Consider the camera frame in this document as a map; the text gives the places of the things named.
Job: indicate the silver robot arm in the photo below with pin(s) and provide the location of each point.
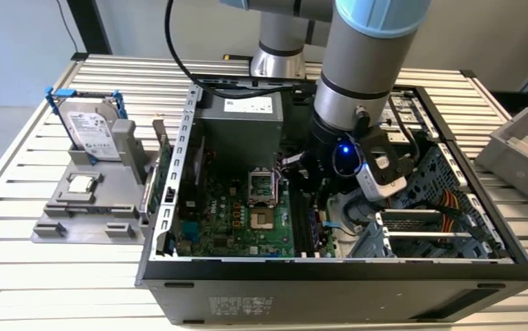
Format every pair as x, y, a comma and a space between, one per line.
365, 69

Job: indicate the black RAM slot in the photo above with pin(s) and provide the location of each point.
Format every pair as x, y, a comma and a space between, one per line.
302, 227
307, 243
296, 227

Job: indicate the grey power supply unit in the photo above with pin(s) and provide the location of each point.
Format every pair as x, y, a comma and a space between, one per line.
240, 145

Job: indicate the silver drive bay cage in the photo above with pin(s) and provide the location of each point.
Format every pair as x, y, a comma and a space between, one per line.
406, 113

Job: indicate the CPU socket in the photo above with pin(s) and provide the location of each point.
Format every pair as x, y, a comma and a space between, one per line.
262, 218

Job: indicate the green motherboard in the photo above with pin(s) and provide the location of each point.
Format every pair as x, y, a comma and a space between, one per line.
222, 224

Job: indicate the grey disk bay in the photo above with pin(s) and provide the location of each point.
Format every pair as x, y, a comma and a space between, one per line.
422, 233

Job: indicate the green graphics card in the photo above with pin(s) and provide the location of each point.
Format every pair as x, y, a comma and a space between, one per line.
164, 162

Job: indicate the black PC case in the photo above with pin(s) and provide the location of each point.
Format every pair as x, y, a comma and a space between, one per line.
291, 293

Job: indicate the grey plastic bin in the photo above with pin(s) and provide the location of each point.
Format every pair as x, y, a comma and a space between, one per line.
516, 176

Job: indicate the grey parts rack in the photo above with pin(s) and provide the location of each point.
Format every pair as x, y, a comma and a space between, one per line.
107, 193

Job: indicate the hard disk in blue carrier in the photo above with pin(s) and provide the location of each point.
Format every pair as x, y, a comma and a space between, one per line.
85, 127

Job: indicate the silver CPU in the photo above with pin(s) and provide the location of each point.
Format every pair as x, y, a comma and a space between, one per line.
80, 183

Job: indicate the black post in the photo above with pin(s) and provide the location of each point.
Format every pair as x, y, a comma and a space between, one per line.
92, 27

